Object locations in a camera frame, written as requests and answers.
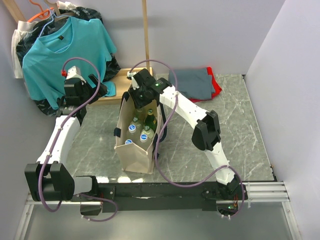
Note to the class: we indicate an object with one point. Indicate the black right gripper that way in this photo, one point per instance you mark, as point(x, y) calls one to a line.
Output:
point(137, 103)

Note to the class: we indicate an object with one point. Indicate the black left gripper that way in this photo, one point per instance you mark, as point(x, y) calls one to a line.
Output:
point(94, 80)

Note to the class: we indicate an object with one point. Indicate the green glass bottle yellow label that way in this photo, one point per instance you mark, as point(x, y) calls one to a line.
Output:
point(151, 120)

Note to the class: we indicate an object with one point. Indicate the clear bottle green cap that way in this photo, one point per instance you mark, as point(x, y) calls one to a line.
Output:
point(139, 113)
point(137, 122)
point(148, 131)

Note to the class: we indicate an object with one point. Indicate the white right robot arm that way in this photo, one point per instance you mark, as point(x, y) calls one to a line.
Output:
point(205, 124)

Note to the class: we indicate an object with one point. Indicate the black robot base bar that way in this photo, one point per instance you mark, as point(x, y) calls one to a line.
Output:
point(165, 196)

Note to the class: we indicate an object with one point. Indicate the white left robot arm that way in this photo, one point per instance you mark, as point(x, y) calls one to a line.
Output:
point(50, 167)

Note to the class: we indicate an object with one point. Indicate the beige canvas tote bag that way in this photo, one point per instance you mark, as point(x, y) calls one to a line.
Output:
point(134, 158)

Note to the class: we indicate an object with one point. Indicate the wooden rack base tray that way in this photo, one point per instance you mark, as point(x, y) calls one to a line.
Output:
point(122, 84)

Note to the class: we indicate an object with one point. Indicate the clear bottle blue cap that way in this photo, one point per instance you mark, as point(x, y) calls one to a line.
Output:
point(128, 141)
point(132, 131)
point(144, 141)

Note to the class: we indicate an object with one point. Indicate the grey folded garment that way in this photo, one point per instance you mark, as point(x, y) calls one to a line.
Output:
point(192, 82)

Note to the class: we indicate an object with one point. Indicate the turquoise t-shirt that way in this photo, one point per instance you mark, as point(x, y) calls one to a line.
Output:
point(82, 43)

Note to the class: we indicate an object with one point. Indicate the red folded garment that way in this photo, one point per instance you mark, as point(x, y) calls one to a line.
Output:
point(216, 89)

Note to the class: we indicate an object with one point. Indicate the dark patterned shirt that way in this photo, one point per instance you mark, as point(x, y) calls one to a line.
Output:
point(112, 67)

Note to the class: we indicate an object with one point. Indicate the wooden clothes hanger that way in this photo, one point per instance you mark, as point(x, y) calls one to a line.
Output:
point(56, 12)

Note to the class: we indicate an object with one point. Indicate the orange clothes hanger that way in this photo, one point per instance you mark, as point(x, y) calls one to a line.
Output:
point(43, 14)

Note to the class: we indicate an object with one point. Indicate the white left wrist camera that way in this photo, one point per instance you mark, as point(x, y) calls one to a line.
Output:
point(73, 72)

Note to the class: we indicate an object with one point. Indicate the light blue wire hanger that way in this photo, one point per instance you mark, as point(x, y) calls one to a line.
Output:
point(48, 26)

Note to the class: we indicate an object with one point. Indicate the wooden rack post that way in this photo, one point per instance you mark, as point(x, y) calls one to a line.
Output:
point(145, 32)
point(14, 10)

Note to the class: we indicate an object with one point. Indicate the wooden rack left post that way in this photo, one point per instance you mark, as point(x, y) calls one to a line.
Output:
point(14, 10)

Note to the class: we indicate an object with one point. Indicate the aluminium rail frame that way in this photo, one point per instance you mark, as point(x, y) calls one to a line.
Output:
point(266, 215)

